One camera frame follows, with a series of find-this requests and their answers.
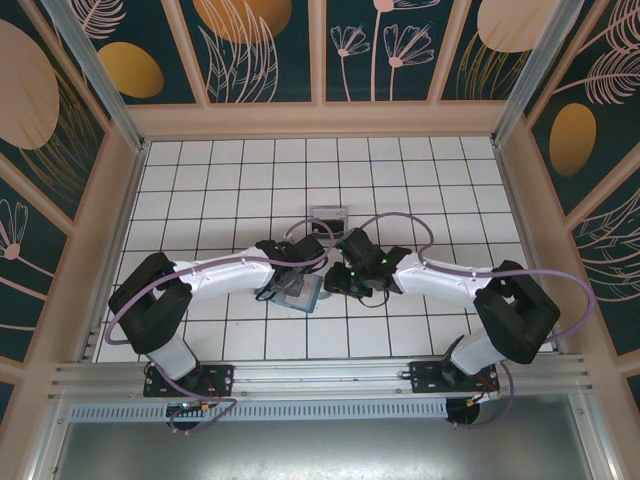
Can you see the dark panel, pink flowers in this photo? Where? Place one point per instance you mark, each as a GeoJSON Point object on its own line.
{"type": "Point", "coordinates": [370, 80]}

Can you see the dark panel, small gold oval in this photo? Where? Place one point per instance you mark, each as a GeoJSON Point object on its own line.
{"type": "Point", "coordinates": [175, 75]}

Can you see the dark panel, pink leaf sprays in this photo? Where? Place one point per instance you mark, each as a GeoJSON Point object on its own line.
{"type": "Point", "coordinates": [615, 30]}

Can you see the dark panel, single pink flower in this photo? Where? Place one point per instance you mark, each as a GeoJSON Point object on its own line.
{"type": "Point", "coordinates": [30, 280]}

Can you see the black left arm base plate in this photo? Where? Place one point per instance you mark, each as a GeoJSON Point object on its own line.
{"type": "Point", "coordinates": [220, 380]}

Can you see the dark panel, large beige oval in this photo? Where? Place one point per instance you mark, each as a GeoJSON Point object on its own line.
{"type": "Point", "coordinates": [30, 90]}

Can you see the clear plastic card box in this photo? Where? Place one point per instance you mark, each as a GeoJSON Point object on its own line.
{"type": "Point", "coordinates": [330, 210]}

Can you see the dark panel, upright gold oval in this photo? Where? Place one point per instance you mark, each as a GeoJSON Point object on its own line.
{"type": "Point", "coordinates": [572, 140]}

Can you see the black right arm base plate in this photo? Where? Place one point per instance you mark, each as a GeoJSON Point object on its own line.
{"type": "Point", "coordinates": [425, 377]}

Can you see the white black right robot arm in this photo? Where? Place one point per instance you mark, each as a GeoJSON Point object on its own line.
{"type": "Point", "coordinates": [440, 282]}

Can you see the dark panel, gold circle, leaves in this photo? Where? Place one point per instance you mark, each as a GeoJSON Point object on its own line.
{"type": "Point", "coordinates": [300, 60]}

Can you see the dark panel, pink fern leaves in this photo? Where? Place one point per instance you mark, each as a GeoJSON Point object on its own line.
{"type": "Point", "coordinates": [610, 270]}

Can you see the aluminium mounting rail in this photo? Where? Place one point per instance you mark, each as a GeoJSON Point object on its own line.
{"type": "Point", "coordinates": [320, 377]}

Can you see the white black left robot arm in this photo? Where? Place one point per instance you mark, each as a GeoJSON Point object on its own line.
{"type": "Point", "coordinates": [230, 275]}

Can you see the aluminium side rail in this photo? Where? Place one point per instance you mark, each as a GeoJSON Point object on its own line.
{"type": "Point", "coordinates": [520, 215]}
{"type": "Point", "coordinates": [90, 345]}

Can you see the dark grey credit card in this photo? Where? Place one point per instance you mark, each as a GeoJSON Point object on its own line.
{"type": "Point", "coordinates": [330, 222]}

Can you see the dark panel, beige circle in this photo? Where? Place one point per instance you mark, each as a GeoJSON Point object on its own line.
{"type": "Point", "coordinates": [465, 75]}

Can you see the aluminium corner post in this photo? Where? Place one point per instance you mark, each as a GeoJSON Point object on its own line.
{"type": "Point", "coordinates": [105, 80]}
{"type": "Point", "coordinates": [537, 70]}

